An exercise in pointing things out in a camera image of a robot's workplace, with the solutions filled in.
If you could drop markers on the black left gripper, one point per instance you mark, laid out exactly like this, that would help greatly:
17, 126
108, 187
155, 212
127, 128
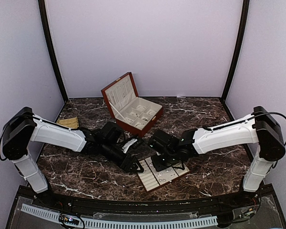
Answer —
127, 167

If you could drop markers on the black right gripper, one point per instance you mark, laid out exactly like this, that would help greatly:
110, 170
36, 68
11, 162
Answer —
158, 165

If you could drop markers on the red jewelry tray insert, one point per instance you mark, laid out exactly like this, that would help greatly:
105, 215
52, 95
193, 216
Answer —
151, 179

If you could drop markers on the red wooden jewelry box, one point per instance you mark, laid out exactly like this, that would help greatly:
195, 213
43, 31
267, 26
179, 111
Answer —
131, 112

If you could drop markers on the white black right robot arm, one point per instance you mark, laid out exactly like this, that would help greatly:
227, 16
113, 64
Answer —
257, 127

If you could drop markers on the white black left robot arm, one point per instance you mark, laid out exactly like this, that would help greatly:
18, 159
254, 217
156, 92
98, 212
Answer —
27, 127

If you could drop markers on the woven bamboo tray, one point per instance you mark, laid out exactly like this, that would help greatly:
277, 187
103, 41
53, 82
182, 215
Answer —
72, 123

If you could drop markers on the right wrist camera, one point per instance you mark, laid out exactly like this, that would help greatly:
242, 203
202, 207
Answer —
155, 144

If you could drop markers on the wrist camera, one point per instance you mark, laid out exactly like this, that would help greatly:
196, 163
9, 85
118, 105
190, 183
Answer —
132, 144
155, 144

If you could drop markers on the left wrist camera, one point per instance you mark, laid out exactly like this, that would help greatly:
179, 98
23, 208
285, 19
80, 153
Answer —
132, 144

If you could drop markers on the white slotted cable duct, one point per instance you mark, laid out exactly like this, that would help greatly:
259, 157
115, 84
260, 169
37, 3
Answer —
119, 223

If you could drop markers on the black front table rail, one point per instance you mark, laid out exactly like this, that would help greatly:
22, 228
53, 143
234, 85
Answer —
88, 206

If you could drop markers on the right black frame post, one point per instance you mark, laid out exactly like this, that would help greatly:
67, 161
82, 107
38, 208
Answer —
237, 49

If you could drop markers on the black frame post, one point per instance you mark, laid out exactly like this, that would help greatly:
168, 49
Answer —
237, 49
50, 47

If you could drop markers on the left black frame post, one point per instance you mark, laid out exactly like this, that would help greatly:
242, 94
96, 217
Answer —
50, 47

